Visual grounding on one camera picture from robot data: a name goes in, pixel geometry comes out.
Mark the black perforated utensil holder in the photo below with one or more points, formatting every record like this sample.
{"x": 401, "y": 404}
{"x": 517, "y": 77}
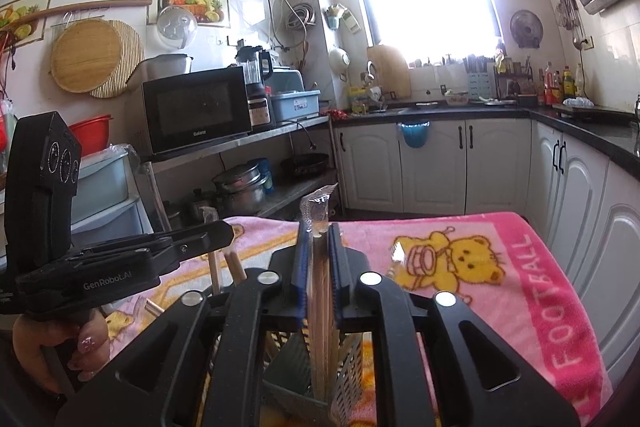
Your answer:
{"x": 292, "y": 372}

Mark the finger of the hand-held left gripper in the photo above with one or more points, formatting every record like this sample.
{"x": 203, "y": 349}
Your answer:
{"x": 205, "y": 237}

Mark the metal shelf table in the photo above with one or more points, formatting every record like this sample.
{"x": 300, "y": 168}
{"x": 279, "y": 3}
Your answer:
{"x": 260, "y": 134}

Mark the long wooden rolling pin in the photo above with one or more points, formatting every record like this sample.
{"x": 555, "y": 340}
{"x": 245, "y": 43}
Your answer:
{"x": 100, "y": 5}

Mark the black wok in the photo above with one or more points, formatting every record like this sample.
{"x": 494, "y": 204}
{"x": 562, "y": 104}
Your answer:
{"x": 305, "y": 164}

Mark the black kitchen countertop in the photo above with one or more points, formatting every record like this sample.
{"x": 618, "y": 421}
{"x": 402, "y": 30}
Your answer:
{"x": 590, "y": 127}

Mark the round ribbed bamboo mat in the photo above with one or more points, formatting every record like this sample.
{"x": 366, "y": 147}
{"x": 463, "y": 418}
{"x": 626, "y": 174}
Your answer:
{"x": 131, "y": 62}

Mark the round bamboo board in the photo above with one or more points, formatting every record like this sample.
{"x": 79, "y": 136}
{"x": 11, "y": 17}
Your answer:
{"x": 85, "y": 57}

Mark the blue plastic dish container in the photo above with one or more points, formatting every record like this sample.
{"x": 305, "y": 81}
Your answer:
{"x": 295, "y": 104}

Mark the small metal pot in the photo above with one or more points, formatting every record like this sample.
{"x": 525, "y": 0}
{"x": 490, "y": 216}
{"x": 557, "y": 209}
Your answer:
{"x": 200, "y": 207}

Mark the green wall caddy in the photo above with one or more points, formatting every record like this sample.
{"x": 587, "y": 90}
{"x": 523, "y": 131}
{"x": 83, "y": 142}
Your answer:
{"x": 336, "y": 18}

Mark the person's left hand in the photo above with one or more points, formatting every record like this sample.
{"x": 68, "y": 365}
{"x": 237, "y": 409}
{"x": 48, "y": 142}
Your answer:
{"x": 35, "y": 342}

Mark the metal sink faucet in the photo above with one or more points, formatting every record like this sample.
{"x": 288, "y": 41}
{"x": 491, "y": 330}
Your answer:
{"x": 372, "y": 74}

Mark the black blender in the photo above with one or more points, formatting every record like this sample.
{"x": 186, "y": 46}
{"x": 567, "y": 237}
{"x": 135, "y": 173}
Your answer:
{"x": 255, "y": 72}

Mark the pastel plastic drawer cabinet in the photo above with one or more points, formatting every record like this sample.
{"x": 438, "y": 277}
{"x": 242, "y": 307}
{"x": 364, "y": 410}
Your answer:
{"x": 105, "y": 192}

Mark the row of condiment bottles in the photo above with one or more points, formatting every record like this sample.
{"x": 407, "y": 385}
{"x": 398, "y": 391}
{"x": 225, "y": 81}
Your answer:
{"x": 552, "y": 87}

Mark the black microwave oven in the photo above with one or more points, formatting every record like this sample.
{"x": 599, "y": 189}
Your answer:
{"x": 195, "y": 112}

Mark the white oval wall container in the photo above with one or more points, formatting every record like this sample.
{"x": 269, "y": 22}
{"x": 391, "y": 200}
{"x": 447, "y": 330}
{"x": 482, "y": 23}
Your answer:
{"x": 339, "y": 59}

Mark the blue hanging bin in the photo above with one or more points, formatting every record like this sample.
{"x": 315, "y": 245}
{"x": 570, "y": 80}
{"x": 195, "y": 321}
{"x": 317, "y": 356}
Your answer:
{"x": 415, "y": 134}

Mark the clear plastic dome lid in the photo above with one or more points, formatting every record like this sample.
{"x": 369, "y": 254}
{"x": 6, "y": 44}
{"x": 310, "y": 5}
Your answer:
{"x": 175, "y": 27}

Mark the blue plastic jar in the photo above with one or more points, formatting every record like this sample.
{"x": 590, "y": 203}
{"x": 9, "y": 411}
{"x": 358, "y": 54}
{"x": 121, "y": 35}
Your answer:
{"x": 265, "y": 174}

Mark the red plastic basin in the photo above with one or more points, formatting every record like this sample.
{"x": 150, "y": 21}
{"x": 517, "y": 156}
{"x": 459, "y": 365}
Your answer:
{"x": 90, "y": 134}

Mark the wooden cutting board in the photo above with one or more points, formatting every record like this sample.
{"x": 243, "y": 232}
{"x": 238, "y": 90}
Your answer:
{"x": 390, "y": 69}

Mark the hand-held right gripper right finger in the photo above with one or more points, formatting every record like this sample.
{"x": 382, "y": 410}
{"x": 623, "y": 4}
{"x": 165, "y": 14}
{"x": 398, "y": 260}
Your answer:
{"x": 336, "y": 277}

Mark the pale knife block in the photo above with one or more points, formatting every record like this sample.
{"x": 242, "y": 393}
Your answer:
{"x": 477, "y": 77}

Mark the hanging metal utensils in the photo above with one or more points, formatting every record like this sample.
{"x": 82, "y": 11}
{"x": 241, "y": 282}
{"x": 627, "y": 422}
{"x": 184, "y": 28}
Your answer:
{"x": 567, "y": 12}

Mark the white kitchen cabinets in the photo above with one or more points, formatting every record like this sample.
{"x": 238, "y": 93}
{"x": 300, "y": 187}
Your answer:
{"x": 495, "y": 167}

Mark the stacked metal pots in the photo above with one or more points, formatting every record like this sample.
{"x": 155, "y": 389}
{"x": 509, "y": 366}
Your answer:
{"x": 242, "y": 194}

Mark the round wall vent fan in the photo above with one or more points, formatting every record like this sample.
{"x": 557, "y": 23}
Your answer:
{"x": 526, "y": 28}

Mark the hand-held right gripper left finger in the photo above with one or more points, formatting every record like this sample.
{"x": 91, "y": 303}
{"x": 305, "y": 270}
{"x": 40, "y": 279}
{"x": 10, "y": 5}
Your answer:
{"x": 301, "y": 277}

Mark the pink printed blanket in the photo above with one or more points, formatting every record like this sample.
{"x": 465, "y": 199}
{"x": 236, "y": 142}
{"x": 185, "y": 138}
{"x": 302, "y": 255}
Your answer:
{"x": 500, "y": 287}

